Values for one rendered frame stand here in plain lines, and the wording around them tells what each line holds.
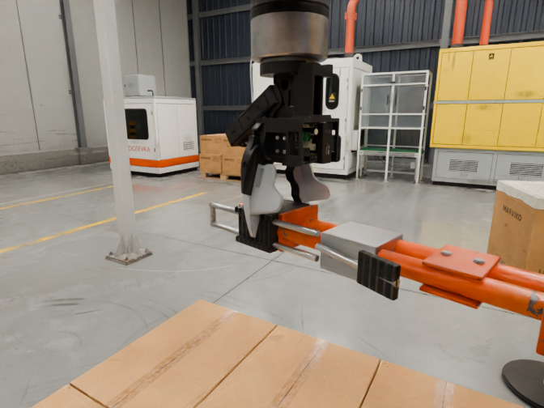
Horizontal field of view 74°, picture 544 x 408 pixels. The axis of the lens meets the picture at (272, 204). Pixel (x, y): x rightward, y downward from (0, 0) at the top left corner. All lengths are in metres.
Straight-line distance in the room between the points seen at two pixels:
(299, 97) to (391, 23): 10.81
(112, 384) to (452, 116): 6.99
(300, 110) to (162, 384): 1.02
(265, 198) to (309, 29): 0.19
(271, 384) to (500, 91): 6.84
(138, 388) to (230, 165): 6.39
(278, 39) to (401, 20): 10.77
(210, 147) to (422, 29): 6.41
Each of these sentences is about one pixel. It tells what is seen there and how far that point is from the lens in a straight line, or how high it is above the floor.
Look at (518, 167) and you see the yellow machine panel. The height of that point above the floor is 0.44.
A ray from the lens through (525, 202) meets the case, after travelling 1.85.
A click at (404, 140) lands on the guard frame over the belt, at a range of 8.17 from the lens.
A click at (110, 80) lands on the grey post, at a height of 1.62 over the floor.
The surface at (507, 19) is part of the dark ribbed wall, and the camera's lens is 10.98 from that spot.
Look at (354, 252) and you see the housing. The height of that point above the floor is 1.20.
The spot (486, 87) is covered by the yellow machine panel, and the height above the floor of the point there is 1.80.
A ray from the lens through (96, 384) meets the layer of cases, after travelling 1.34.
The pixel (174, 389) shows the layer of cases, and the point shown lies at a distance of 1.24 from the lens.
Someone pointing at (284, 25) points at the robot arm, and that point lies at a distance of 0.42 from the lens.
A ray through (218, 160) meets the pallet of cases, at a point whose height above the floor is 0.41.
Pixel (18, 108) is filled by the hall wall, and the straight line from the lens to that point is 10.55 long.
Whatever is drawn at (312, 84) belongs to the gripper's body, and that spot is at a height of 1.37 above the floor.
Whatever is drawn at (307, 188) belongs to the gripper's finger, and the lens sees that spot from 0.50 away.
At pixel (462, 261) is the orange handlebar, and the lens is 0.37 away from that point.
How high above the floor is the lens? 1.34
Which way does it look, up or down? 14 degrees down
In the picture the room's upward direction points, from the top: straight up
